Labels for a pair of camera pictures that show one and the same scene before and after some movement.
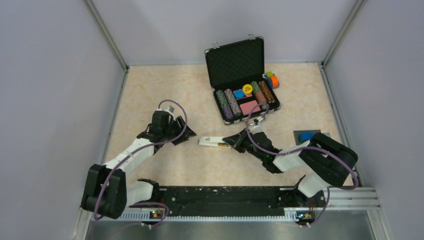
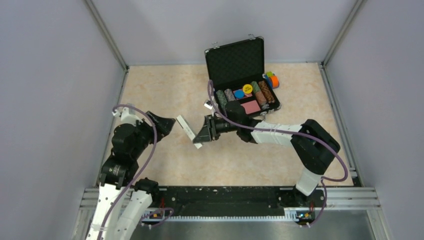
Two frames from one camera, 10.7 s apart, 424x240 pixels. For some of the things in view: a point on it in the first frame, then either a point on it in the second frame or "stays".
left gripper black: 175,122 -> 163,125
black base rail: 225,202 stays
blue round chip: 239,94 stays
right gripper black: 237,140 -> 208,132
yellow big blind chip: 247,88 stays
